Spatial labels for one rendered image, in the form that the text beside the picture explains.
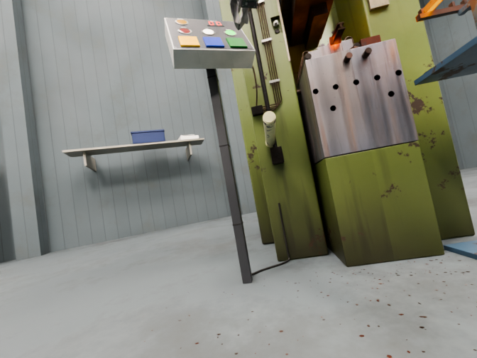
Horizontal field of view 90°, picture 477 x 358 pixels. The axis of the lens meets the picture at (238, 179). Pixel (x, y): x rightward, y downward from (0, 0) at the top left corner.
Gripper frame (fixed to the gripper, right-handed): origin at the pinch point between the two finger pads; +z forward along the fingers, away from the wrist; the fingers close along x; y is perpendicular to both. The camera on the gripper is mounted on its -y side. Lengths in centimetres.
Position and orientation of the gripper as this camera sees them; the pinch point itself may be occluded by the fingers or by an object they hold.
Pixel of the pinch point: (238, 25)
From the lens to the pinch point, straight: 113.9
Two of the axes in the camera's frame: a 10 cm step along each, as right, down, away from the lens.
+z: -1.6, 5.9, 7.9
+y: 2.9, 7.9, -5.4
